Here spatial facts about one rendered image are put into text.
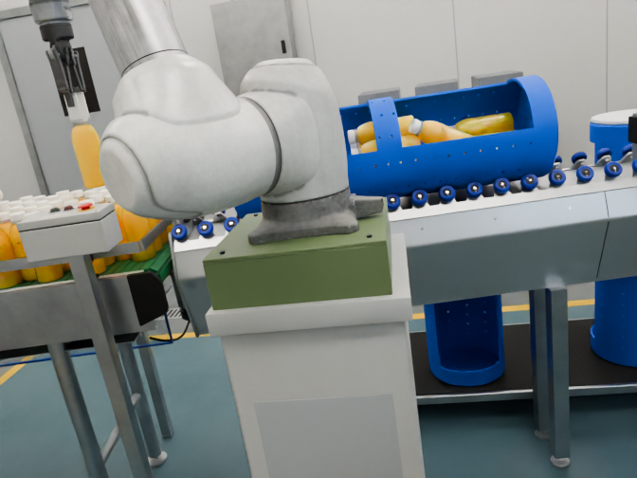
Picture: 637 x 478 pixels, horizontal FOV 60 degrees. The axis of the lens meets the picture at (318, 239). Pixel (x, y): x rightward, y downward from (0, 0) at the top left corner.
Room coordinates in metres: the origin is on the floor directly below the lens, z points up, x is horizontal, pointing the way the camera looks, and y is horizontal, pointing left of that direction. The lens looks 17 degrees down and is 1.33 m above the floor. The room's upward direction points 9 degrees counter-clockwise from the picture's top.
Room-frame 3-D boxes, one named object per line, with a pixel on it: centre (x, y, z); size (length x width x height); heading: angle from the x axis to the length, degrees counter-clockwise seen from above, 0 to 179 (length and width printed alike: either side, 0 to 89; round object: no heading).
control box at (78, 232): (1.32, 0.59, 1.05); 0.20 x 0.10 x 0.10; 87
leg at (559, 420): (1.48, -0.67, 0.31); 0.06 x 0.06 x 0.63; 87
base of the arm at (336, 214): (0.92, -0.01, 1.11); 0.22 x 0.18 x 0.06; 80
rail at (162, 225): (1.60, 0.45, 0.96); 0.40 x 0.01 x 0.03; 177
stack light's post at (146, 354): (1.97, 0.74, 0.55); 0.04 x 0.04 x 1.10; 87
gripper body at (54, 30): (1.48, 0.56, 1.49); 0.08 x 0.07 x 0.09; 177
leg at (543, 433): (1.62, -0.68, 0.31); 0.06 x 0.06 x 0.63; 87
